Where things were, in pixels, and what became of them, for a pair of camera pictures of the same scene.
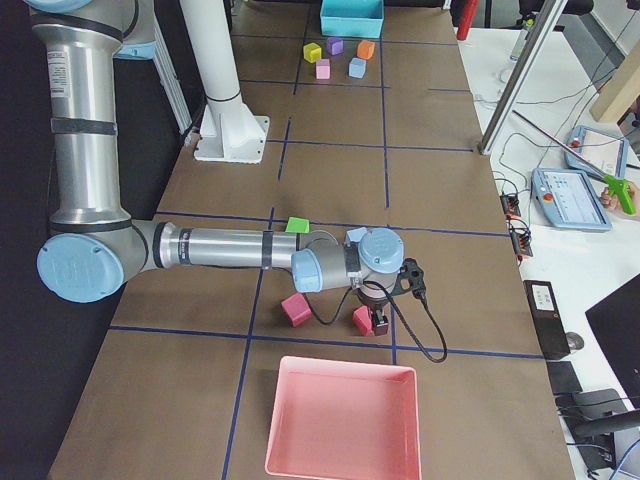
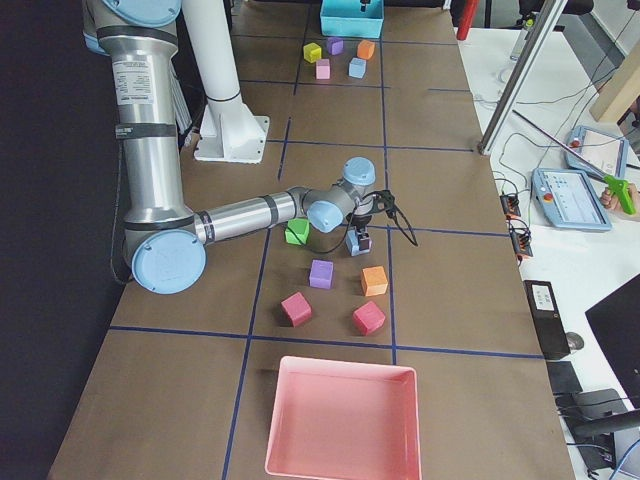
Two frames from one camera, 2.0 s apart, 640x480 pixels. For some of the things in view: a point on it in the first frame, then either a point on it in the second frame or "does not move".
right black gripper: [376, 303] to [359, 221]
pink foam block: [323, 69] does not move
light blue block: [357, 67] does not move
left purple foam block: [335, 45] does not move
